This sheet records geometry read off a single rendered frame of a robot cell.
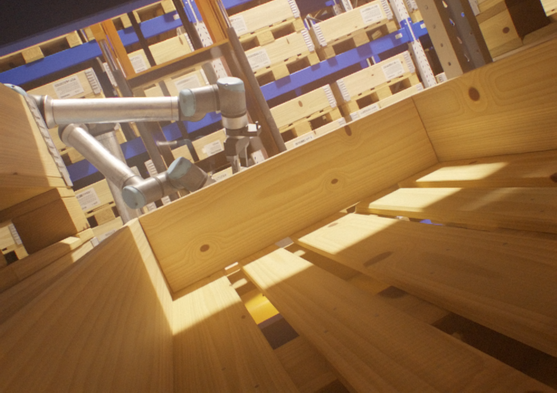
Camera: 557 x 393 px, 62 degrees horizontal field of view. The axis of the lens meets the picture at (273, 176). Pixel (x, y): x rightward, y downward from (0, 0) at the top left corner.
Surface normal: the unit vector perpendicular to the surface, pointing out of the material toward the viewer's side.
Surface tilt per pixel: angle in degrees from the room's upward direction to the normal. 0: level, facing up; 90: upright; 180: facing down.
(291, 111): 90
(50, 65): 90
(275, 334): 90
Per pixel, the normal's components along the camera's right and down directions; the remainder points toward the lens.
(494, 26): -0.89, 0.40
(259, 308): -0.14, -0.66
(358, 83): 0.20, -0.02
